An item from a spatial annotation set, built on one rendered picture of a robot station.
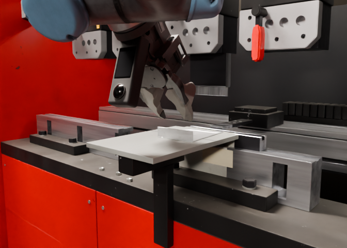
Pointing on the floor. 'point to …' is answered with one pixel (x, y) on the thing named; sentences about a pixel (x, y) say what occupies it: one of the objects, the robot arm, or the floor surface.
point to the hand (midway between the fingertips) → (173, 117)
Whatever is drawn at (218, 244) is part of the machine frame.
